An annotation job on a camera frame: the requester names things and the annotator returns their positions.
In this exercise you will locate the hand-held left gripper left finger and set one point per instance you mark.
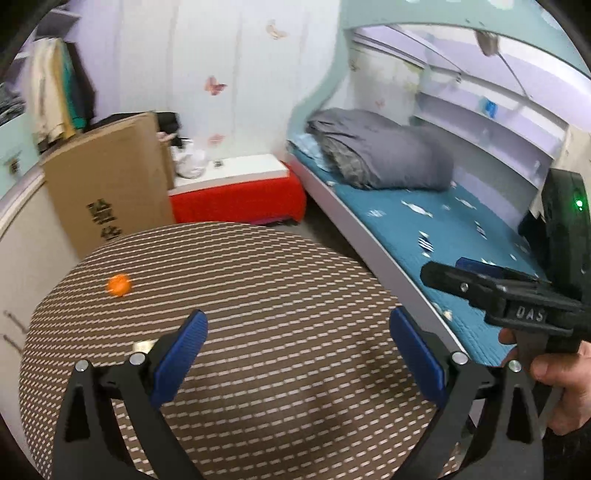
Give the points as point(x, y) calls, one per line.
point(180, 357)

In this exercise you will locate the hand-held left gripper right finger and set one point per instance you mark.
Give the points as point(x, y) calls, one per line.
point(415, 355)

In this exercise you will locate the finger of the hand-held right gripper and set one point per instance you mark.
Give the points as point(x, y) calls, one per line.
point(461, 286)
point(475, 264)

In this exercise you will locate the person's right hand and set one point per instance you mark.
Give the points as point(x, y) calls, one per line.
point(570, 392)

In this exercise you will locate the black hanging garment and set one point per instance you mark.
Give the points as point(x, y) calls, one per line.
point(531, 230)

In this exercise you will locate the bed with teal cover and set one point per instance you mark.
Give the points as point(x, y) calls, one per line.
point(406, 230)

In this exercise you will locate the beige hanging shirt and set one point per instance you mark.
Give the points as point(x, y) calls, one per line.
point(577, 150)

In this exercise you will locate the small orange ball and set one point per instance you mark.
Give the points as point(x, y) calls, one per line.
point(119, 285)

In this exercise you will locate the round brown patterned table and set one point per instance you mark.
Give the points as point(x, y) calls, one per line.
point(277, 300)

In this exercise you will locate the grey folded quilt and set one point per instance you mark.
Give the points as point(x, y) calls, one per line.
point(383, 150)

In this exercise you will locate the small blue box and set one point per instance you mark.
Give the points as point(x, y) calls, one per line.
point(490, 108)

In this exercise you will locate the red bench with white top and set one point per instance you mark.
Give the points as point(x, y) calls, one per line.
point(240, 198)

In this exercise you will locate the white cabinet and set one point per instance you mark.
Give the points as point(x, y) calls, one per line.
point(23, 258)

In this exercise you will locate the brown cardboard box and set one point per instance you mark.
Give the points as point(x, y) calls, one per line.
point(106, 180)

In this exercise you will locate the white plastic bag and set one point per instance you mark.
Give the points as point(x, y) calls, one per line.
point(190, 161)

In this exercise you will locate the blue striped pillow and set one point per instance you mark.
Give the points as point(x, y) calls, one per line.
point(304, 150)

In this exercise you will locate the grey lamp on rod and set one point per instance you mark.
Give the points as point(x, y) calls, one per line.
point(488, 42)

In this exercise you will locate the faded pink sticker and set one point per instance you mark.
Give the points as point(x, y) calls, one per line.
point(216, 140)

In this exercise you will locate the black cloth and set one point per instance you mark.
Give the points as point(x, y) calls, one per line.
point(167, 127)

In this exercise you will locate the pink butterfly sticker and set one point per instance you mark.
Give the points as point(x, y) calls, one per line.
point(214, 86)

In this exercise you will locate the teal hanging garment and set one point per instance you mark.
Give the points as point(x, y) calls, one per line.
point(71, 97)

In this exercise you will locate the dark hanging clothes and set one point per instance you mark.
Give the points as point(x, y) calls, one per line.
point(85, 83)

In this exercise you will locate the cream hanging garment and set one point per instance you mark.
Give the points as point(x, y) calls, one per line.
point(46, 92)

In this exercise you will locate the beige butterfly sticker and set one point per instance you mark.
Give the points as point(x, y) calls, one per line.
point(276, 30)

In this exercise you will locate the white bed frame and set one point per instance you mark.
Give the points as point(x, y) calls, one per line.
point(360, 226)

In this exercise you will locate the white wall shelf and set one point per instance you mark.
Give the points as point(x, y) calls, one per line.
point(485, 134)

